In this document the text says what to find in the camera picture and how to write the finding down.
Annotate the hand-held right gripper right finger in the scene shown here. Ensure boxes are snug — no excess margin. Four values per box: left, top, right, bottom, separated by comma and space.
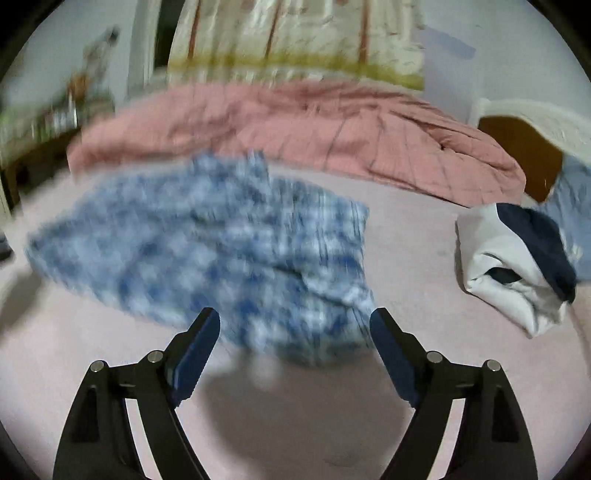
369, 308, 539, 480

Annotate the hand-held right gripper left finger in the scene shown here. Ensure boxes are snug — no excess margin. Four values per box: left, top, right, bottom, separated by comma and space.
53, 308, 221, 480

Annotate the blue plaid shirt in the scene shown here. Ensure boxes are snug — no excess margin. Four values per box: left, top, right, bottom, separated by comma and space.
25, 150, 377, 367

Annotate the pale pink bed sheet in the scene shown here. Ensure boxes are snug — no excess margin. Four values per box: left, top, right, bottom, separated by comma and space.
0, 159, 591, 480

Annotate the white and navy garment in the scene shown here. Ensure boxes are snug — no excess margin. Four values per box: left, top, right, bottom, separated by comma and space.
455, 202, 579, 340

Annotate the light blue denim garment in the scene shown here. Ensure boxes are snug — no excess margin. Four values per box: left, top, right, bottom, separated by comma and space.
538, 154, 591, 273

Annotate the wooden bed headboard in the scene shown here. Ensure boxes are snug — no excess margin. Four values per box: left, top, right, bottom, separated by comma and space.
475, 98, 591, 205

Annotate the pink quilted blanket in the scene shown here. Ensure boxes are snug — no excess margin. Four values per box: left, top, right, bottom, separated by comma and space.
67, 80, 527, 207

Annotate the cluttered side table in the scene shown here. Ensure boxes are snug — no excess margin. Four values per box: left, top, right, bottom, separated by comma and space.
0, 28, 117, 204

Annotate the cream patterned curtain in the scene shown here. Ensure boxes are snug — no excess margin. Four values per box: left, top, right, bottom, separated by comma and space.
166, 0, 426, 92

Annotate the white window frame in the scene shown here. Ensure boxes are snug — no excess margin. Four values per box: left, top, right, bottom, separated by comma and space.
128, 0, 175, 95

